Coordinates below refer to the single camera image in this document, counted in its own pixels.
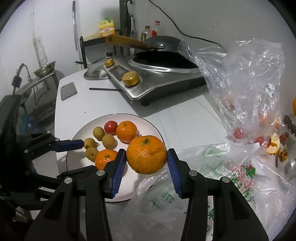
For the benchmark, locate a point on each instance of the yellow detergent bottle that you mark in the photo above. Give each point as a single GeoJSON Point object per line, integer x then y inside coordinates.
{"type": "Point", "coordinates": [107, 27]}

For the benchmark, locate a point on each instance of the black chopstick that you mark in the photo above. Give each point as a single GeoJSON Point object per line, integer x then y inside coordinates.
{"type": "Point", "coordinates": [105, 89]}

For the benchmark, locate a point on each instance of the grey phone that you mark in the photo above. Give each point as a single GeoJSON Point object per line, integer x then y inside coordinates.
{"type": "Point", "coordinates": [67, 91]}

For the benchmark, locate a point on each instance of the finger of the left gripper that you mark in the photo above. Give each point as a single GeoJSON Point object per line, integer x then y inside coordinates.
{"type": "Point", "coordinates": [78, 174]}
{"type": "Point", "coordinates": [56, 146]}

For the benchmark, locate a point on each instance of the red capped bottle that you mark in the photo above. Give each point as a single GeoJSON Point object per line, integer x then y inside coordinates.
{"type": "Point", "coordinates": [157, 29]}

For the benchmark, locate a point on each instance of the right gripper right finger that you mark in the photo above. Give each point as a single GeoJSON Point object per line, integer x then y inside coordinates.
{"type": "Point", "coordinates": [233, 219]}

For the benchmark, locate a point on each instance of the orange on glass stand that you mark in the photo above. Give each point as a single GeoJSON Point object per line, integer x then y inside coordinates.
{"type": "Point", "coordinates": [294, 106]}

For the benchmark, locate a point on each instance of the orange mandarin front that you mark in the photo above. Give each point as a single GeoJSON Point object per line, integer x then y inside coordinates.
{"type": "Point", "coordinates": [146, 154]}

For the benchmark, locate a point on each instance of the white round plate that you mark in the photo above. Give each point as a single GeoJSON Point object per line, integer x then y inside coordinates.
{"type": "Point", "coordinates": [76, 159]}

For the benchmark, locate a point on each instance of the clear plastic bag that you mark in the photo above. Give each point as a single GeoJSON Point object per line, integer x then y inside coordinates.
{"type": "Point", "coordinates": [244, 81]}

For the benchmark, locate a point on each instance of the steel induction cooker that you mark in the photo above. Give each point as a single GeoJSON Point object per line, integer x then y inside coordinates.
{"type": "Point", "coordinates": [151, 75]}

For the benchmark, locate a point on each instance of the green longan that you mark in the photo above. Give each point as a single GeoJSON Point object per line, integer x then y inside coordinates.
{"type": "Point", "coordinates": [90, 143]}
{"type": "Point", "coordinates": [108, 141]}
{"type": "Point", "coordinates": [98, 133]}
{"type": "Point", "coordinates": [91, 153]}

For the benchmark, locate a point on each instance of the orange mandarin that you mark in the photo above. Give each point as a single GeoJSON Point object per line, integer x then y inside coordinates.
{"type": "Point", "coordinates": [103, 157]}
{"type": "Point", "coordinates": [146, 154]}
{"type": "Point", "coordinates": [126, 131]}

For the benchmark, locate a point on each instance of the oil bottle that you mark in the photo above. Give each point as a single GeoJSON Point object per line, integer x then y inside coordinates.
{"type": "Point", "coordinates": [146, 34]}

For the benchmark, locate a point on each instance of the green longan front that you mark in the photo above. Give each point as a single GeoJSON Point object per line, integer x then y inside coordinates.
{"type": "Point", "coordinates": [91, 153]}

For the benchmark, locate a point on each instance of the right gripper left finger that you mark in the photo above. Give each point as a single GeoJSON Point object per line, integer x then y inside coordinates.
{"type": "Point", "coordinates": [77, 209]}

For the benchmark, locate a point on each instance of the red tomato back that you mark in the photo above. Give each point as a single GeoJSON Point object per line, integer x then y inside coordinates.
{"type": "Point", "coordinates": [110, 127]}

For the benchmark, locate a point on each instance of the orange mandarin back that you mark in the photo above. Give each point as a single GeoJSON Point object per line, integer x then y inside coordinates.
{"type": "Point", "coordinates": [126, 131]}

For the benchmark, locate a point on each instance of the green longan back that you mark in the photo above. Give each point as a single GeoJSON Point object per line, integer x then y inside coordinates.
{"type": "Point", "coordinates": [98, 133]}

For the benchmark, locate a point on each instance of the black wok wooden handle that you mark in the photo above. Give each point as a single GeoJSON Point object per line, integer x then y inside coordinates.
{"type": "Point", "coordinates": [157, 43]}

